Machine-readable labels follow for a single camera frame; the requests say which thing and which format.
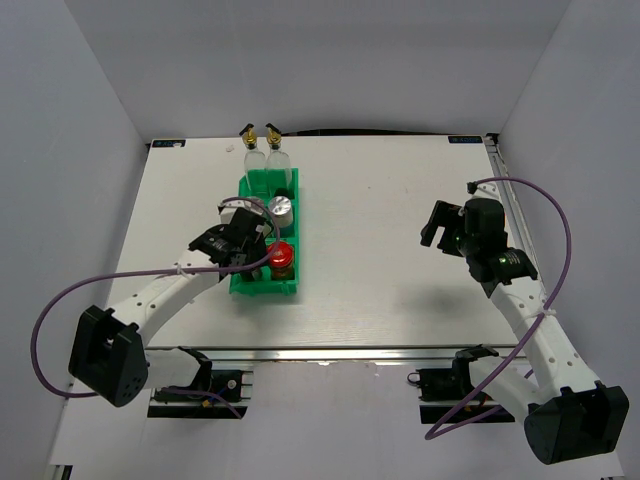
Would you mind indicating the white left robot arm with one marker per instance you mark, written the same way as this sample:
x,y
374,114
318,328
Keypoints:
x,y
110,352

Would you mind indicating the green plastic divided bin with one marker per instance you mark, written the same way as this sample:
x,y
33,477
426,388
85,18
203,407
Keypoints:
x,y
266,285

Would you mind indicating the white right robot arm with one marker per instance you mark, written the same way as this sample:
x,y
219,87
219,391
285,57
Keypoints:
x,y
567,412

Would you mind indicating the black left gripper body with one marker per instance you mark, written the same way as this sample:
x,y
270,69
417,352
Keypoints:
x,y
255,251

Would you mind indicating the blue label salt jar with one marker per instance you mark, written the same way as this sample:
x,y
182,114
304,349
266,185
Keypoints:
x,y
281,208

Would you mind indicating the clear glass oil bottle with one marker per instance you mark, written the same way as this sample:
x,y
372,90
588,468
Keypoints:
x,y
254,162

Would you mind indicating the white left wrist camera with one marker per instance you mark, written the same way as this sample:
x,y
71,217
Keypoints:
x,y
240,213

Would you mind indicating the left table logo sticker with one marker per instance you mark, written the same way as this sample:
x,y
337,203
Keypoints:
x,y
168,143

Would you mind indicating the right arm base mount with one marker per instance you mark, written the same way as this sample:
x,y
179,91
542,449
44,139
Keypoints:
x,y
440,385

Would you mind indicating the glass bottle with dark residue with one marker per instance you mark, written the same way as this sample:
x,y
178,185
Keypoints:
x,y
278,164

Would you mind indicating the red lid sauce jar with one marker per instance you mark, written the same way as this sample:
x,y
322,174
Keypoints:
x,y
281,262

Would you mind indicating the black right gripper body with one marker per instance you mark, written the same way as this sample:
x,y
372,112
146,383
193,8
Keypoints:
x,y
447,216

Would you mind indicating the white powder jar silver lid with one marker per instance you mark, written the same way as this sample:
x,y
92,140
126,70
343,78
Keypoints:
x,y
254,204

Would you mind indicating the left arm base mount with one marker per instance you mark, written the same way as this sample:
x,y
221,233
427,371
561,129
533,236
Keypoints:
x,y
223,393

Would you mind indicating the table logo sticker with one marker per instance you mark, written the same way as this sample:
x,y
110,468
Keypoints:
x,y
464,139
168,143

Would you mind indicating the right table logo sticker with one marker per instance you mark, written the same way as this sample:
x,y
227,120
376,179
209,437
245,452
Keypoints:
x,y
464,139

